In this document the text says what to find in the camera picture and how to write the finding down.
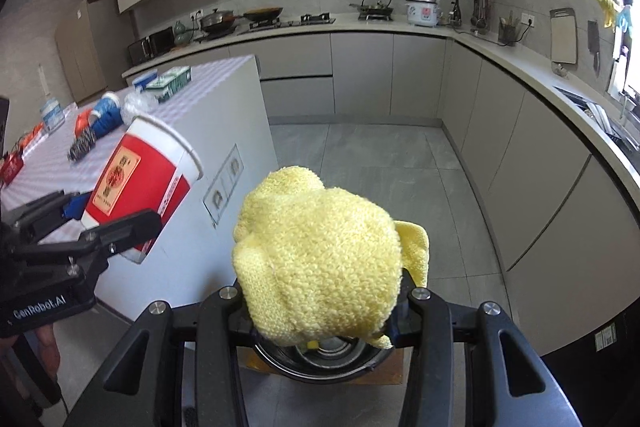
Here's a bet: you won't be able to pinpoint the blue paper cup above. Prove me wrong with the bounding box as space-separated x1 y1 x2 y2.
91 91 124 140

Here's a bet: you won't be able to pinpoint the clear plastic bag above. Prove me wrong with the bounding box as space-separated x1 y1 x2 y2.
121 86 157 124

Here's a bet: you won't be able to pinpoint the beige door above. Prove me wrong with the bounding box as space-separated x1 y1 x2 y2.
55 0 121 102

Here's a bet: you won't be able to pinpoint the person's left hand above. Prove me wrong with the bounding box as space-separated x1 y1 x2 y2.
36 325 62 381

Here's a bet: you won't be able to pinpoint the green white box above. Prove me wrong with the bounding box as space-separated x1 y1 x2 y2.
145 77 175 102
164 66 194 90

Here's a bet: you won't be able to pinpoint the frying pan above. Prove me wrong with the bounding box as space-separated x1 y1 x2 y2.
235 7 284 24

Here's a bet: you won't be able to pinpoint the white rice cooker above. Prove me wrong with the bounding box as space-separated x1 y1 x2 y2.
404 0 441 28

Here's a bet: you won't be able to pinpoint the island socket panel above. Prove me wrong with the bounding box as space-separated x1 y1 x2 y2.
202 144 242 228

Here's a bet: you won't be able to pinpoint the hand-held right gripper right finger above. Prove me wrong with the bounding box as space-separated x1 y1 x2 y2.
395 285 573 427

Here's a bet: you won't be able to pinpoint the grey cutting board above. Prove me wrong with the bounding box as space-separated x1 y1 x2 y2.
549 7 578 66

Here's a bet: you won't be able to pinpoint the metal utensil rack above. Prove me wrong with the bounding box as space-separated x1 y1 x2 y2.
470 0 493 35

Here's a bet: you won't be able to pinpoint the white kitchen island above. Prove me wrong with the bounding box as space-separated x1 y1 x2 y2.
0 53 278 323

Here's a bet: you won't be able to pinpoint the white jar blue label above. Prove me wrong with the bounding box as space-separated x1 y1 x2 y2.
40 99 65 130

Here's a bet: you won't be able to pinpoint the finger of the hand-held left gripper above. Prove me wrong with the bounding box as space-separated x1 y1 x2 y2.
15 208 164 262
0 189 94 249

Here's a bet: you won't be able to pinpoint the grey base cabinets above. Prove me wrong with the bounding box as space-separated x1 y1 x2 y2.
122 14 640 358

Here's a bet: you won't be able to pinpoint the black microwave oven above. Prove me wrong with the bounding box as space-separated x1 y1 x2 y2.
127 27 175 64

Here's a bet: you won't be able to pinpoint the yellow knitted cloth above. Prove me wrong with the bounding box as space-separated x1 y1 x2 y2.
232 166 431 350

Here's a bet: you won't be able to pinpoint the dark utensil holder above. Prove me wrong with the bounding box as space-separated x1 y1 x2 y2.
498 11 523 46

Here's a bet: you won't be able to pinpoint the hanging cleaver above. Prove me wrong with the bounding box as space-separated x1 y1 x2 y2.
587 20 601 74

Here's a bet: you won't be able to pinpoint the black white striped packet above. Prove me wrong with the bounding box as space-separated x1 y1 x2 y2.
67 127 98 164

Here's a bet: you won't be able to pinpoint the black pot with hoop handle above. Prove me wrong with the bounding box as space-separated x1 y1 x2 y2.
350 0 396 20

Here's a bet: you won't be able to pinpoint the kitchen window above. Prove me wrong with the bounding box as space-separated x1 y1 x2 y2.
607 0 640 98

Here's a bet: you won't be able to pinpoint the checkered tablecloth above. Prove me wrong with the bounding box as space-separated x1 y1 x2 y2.
0 53 256 228

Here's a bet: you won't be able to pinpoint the black gas stove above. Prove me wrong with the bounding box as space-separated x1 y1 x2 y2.
236 13 337 36

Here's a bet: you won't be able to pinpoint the red paper cup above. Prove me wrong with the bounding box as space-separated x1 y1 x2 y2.
80 114 205 265

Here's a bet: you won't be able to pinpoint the red snack packet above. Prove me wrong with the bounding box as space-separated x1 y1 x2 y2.
0 152 26 186
20 123 46 148

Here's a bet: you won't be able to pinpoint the lidded cooking pot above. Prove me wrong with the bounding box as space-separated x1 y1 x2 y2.
199 8 238 34

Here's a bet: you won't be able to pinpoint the blue hanging cloth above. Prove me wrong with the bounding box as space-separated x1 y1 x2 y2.
614 4 632 58

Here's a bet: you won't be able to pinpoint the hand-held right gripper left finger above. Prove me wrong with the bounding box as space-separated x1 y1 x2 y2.
102 285 261 427

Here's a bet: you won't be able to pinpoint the kitchen sink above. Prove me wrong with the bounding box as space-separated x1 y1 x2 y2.
555 84 640 148

